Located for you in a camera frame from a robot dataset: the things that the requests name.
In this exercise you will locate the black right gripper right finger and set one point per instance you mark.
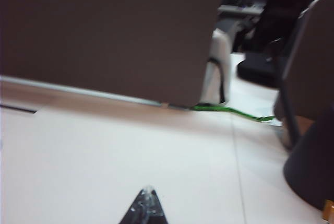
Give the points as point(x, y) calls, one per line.
point(159, 214)

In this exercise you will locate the large dark grey cylinder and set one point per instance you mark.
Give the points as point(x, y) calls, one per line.
point(313, 161)

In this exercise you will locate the wide brown desk partition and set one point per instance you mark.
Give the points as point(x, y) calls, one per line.
point(104, 30)

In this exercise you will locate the grey partition base rail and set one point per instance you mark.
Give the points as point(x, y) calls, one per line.
point(91, 91)

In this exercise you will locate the black flat case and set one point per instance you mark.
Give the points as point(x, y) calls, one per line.
point(258, 68)

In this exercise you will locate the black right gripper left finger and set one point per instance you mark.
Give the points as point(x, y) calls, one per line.
point(134, 213)

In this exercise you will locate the seated person in jacket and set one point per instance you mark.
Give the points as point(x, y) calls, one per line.
point(287, 4)

